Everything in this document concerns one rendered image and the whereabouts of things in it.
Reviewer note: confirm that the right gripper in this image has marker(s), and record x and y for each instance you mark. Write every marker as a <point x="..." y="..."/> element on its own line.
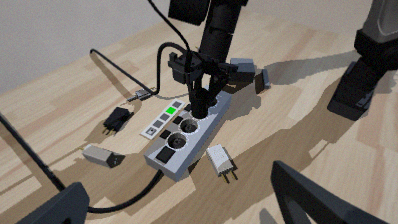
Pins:
<point x="212" y="56"/>

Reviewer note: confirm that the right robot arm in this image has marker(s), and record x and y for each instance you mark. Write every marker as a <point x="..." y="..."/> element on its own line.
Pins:
<point x="377" y="41"/>

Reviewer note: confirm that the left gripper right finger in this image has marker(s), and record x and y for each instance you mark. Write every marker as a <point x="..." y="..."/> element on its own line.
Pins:
<point x="297" y="195"/>

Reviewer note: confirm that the black two-pin plug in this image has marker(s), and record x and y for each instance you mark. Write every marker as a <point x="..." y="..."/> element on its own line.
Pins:
<point x="116" y="119"/>

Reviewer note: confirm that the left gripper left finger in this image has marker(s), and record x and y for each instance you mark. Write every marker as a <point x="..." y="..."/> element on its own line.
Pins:
<point x="69" y="206"/>

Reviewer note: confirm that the white diagram card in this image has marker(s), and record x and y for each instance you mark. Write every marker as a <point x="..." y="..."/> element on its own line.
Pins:
<point x="153" y="129"/>

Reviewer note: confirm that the white power adapter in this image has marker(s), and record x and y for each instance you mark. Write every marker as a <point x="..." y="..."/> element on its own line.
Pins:
<point x="99" y="156"/>
<point x="220" y="161"/>

